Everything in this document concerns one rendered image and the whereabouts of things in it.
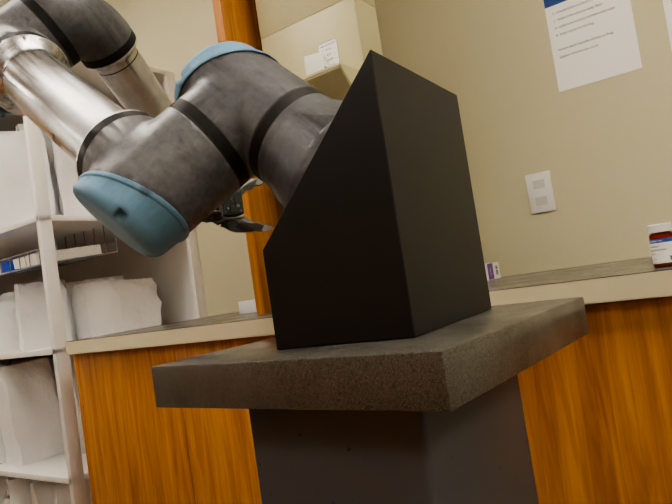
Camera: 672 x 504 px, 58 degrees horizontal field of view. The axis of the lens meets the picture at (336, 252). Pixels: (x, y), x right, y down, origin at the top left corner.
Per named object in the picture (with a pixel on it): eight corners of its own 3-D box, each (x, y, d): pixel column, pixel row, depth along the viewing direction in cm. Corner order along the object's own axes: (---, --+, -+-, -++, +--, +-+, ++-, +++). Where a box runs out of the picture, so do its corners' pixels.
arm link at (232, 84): (319, 62, 62) (235, 8, 68) (223, 145, 59) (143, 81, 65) (335, 135, 73) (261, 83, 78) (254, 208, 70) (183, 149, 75)
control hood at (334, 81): (275, 142, 170) (270, 108, 171) (371, 110, 152) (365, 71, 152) (247, 138, 161) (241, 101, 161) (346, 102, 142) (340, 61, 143)
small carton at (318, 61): (314, 84, 157) (310, 62, 157) (332, 80, 155) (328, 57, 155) (307, 79, 152) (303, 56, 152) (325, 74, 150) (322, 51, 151)
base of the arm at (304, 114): (333, 122, 53) (259, 70, 57) (282, 257, 60) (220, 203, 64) (422, 113, 64) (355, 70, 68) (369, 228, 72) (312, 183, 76)
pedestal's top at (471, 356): (451, 412, 39) (442, 350, 39) (155, 408, 58) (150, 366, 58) (589, 333, 64) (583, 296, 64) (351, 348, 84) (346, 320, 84)
